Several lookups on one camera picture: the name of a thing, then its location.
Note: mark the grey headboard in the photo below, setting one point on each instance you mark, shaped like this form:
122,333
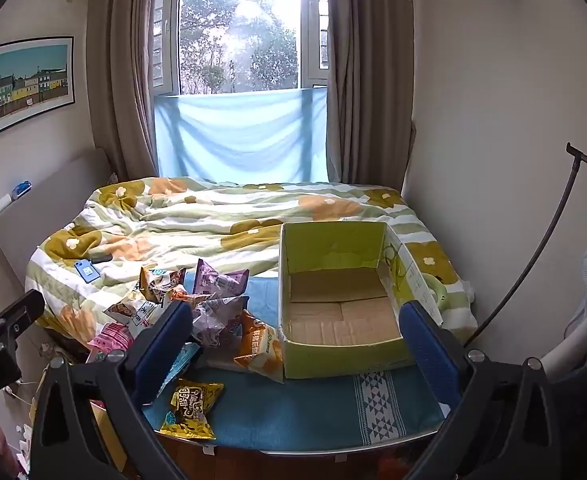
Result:
48,210

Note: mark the window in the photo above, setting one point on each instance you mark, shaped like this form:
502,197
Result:
238,25

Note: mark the yellow black snack packet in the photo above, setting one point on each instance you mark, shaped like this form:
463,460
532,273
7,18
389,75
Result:
192,405

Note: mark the floral duvet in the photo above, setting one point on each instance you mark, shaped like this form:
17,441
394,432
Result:
198,220

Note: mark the framed house picture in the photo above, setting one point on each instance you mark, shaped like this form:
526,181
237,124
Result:
28,85

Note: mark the black curved lamp stand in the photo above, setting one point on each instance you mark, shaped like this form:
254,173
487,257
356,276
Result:
548,240

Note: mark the small white object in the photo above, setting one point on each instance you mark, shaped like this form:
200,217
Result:
1,206

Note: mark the pale blue snack packet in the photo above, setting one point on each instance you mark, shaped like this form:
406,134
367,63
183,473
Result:
181,362

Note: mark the purple silver snack packet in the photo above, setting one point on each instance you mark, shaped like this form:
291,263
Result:
216,321

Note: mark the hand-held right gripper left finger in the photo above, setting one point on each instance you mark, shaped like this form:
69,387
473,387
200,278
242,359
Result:
167,342

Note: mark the teal patterned tablecloth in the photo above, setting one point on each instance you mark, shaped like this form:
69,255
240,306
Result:
293,410

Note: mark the pink snack packet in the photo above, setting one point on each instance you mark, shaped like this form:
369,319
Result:
109,337

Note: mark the brown curtain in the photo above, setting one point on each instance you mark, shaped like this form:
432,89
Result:
368,70
121,70

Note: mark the brown orange snack packet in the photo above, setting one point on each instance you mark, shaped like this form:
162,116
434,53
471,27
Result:
159,282

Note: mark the blue phone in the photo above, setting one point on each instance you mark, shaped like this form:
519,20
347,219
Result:
84,271

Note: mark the small blue object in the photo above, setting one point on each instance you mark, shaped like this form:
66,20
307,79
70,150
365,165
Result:
21,189

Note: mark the small black object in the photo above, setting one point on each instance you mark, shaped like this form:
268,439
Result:
102,259

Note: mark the white blue snack packet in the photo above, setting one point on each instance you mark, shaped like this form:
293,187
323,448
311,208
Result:
133,312

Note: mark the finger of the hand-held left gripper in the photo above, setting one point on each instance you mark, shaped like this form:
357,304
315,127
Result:
21,310

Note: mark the light blue cloth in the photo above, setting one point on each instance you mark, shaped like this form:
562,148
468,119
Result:
243,135

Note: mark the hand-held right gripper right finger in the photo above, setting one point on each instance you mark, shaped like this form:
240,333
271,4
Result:
429,355

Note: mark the green cardboard box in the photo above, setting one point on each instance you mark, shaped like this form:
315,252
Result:
338,310

